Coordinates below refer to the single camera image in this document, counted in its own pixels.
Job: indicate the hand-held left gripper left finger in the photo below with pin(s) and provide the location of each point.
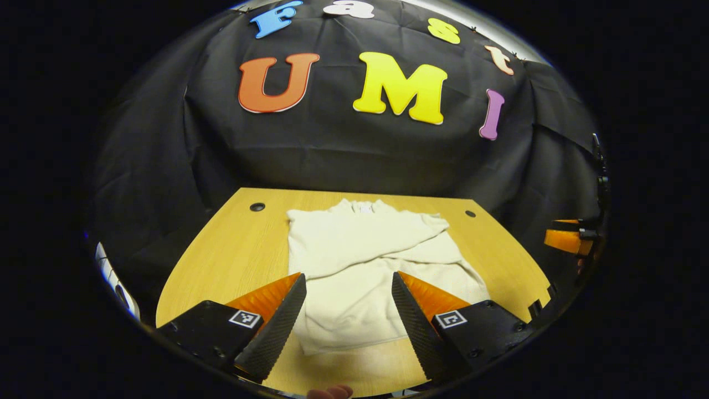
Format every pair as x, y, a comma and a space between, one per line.
279, 332

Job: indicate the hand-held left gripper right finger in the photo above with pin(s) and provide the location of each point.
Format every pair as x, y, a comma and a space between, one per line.
418, 338

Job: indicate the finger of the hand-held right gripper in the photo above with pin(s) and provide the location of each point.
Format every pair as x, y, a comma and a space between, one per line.
565, 241

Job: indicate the cream knit sweater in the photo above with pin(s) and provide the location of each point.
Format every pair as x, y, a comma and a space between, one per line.
354, 238

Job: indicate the black backdrop cloth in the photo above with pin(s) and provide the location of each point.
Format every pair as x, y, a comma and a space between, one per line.
332, 155

